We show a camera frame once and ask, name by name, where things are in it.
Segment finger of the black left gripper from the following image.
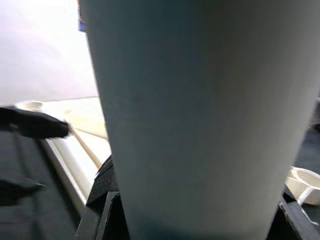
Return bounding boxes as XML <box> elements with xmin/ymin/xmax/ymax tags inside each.
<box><xmin>0</xmin><ymin>106</ymin><xmax>70</xmax><ymax>139</ymax></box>

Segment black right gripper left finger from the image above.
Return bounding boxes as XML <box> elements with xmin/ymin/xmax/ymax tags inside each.
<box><xmin>74</xmin><ymin>153</ymin><xmax>132</xmax><ymax>240</ymax></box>

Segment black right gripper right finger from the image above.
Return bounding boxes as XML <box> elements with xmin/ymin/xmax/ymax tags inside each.
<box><xmin>264</xmin><ymin>193</ymin><xmax>320</xmax><ymax>240</ymax></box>

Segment white plastic table leg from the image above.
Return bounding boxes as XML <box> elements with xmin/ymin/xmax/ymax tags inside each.
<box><xmin>79</xmin><ymin>0</ymin><xmax>320</xmax><ymax>240</ymax></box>

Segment white plastic children table top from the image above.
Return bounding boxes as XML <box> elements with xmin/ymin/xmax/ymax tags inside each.
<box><xmin>14</xmin><ymin>96</ymin><xmax>320</xmax><ymax>208</ymax></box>

